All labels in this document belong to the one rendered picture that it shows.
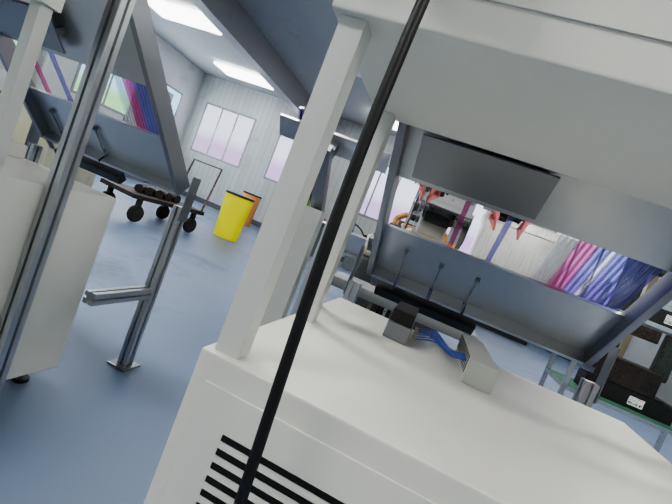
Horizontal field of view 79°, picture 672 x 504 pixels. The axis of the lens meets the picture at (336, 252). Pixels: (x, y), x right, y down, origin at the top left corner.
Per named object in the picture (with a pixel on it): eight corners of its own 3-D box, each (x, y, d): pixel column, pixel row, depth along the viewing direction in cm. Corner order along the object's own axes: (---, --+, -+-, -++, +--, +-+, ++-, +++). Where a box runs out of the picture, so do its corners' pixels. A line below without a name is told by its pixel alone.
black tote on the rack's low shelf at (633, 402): (581, 387, 286) (587, 373, 285) (573, 380, 303) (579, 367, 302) (670, 426, 273) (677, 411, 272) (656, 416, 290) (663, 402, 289)
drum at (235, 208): (204, 231, 577) (220, 187, 573) (219, 233, 617) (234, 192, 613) (230, 242, 568) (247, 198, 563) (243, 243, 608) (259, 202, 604)
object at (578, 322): (374, 268, 134) (378, 262, 136) (584, 355, 119) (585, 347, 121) (384, 227, 120) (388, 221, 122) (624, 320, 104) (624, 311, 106)
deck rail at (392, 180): (365, 274, 134) (372, 261, 137) (371, 276, 133) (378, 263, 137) (414, 49, 80) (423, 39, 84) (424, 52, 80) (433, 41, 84)
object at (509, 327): (371, 276, 133) (379, 261, 138) (582, 365, 118) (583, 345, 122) (371, 274, 132) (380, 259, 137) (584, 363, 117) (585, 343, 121)
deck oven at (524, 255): (517, 336, 830) (557, 243, 816) (531, 348, 713) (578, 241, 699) (443, 305, 865) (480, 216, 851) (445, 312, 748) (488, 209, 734)
